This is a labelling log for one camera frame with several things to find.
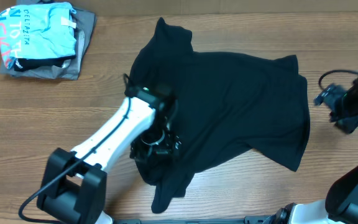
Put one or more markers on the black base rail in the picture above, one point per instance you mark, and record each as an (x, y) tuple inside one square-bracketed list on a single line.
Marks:
[(246, 220)]

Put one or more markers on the light blue folded t-shirt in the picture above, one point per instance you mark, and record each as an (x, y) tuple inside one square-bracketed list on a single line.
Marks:
[(37, 31)]

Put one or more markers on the black t-shirt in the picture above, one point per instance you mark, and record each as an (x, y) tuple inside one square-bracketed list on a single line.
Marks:
[(228, 103)]

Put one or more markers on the grey folded garment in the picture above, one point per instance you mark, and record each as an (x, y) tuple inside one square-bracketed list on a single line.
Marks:
[(70, 70)]

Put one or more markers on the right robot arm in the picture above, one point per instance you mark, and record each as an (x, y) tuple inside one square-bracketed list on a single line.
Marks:
[(341, 202)]

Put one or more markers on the black folded garment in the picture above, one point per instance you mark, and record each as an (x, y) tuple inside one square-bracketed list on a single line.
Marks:
[(24, 64)]

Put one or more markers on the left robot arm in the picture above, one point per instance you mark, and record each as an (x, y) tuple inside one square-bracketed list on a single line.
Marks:
[(75, 181)]

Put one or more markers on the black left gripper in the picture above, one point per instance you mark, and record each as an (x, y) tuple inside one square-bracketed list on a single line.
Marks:
[(167, 148)]

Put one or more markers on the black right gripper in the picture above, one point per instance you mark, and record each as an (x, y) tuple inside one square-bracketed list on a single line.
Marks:
[(332, 97)]

